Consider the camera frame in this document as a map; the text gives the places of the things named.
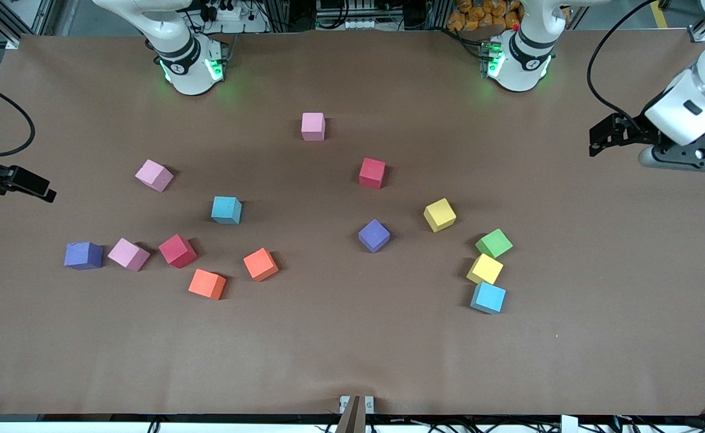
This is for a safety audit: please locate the green foam cube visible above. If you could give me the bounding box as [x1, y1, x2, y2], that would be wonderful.
[475, 229, 514, 259]

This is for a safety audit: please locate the red foam cube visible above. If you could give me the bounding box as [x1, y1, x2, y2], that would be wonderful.
[359, 158, 387, 190]
[158, 233, 198, 269]

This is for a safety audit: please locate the orange foam cube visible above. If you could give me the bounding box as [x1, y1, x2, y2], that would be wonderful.
[188, 268, 227, 301]
[243, 247, 280, 283]

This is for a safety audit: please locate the purple foam cube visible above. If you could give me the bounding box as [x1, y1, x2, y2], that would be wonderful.
[358, 219, 391, 254]
[64, 242, 105, 271]

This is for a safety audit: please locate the pink foam cube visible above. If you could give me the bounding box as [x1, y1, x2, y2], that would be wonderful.
[135, 159, 174, 193]
[301, 112, 326, 142]
[107, 238, 151, 272]

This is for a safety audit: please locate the pile of orange packets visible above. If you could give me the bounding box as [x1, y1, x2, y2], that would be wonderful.
[447, 0, 525, 32]

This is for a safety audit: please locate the yellow foam cube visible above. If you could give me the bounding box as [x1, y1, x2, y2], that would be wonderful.
[466, 253, 504, 286]
[423, 198, 457, 233]

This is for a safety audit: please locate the blue foam cube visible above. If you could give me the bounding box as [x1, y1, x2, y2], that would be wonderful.
[470, 281, 507, 315]
[211, 196, 243, 226]

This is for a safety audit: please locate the white power strip with plugs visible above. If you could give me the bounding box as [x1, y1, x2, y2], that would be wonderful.
[199, 0, 269, 34]

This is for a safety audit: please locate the brown table mat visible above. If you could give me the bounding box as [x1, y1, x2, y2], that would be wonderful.
[0, 30, 705, 417]

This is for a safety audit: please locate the metal table clamp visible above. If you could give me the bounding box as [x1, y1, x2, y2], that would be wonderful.
[339, 395, 375, 433]

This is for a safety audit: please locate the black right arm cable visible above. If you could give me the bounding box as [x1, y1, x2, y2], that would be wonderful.
[0, 77, 36, 158]

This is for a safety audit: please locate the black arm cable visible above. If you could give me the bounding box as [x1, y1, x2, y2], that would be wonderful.
[586, 0, 660, 136]
[0, 77, 36, 158]

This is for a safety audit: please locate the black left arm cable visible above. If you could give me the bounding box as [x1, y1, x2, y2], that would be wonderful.
[586, 0, 660, 136]

